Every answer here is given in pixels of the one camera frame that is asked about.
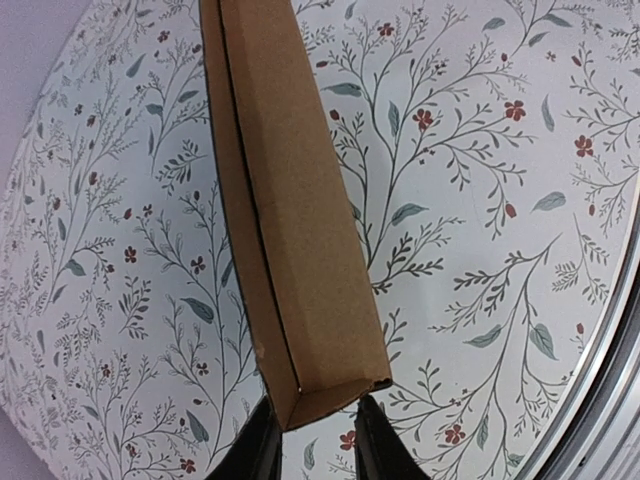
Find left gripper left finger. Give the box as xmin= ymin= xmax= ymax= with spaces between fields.
xmin=206 ymin=397 xmax=282 ymax=480

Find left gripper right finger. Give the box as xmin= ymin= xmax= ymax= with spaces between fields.
xmin=355 ymin=396 xmax=425 ymax=480

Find brown cardboard paper box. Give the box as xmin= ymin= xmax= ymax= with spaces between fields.
xmin=200 ymin=1 xmax=391 ymax=431

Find floral patterned table cloth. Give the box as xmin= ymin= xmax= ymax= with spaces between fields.
xmin=1 ymin=1 xmax=639 ymax=479

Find aluminium front rail base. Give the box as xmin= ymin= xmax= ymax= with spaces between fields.
xmin=514 ymin=239 xmax=640 ymax=480

